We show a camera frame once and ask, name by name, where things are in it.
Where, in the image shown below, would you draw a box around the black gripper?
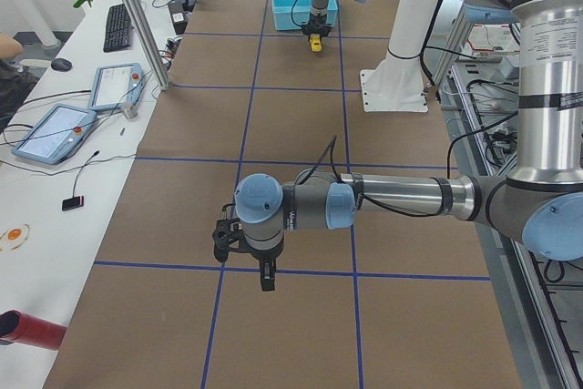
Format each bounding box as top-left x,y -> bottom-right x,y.
252,247 -> 283,292
302,15 -> 331,38

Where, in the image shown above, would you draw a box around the yellow beetle toy car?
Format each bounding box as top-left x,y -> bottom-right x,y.
309,34 -> 322,53

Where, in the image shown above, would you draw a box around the person forearm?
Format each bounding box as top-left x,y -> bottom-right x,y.
0,33 -> 24,60

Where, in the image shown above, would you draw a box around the light blue plastic bin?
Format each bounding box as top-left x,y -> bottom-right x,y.
271,0 -> 338,31

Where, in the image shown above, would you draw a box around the black keyboard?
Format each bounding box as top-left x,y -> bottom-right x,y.
103,4 -> 132,53

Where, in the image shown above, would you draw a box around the small black phone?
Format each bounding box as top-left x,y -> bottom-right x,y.
61,196 -> 84,211

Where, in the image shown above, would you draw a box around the upper blue teach pendant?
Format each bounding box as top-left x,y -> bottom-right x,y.
87,63 -> 145,112

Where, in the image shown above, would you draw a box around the blue teach pendant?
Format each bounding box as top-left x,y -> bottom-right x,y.
87,63 -> 145,112
12,104 -> 97,165

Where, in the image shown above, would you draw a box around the lower blue teach pendant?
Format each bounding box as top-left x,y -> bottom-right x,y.
12,104 -> 97,165

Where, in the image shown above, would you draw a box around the black computer mouse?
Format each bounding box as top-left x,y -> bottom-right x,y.
50,57 -> 72,72

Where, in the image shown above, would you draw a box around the red bottle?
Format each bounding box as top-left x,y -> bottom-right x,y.
1,310 -> 66,351

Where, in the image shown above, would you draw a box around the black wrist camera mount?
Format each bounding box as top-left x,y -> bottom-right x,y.
212,219 -> 249,263

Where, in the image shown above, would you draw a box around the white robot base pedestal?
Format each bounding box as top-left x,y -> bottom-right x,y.
360,0 -> 439,112

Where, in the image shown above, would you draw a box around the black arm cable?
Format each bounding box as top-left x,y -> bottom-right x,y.
295,135 -> 461,218

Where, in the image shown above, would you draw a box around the aluminium frame post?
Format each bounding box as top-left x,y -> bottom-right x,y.
122,0 -> 170,91

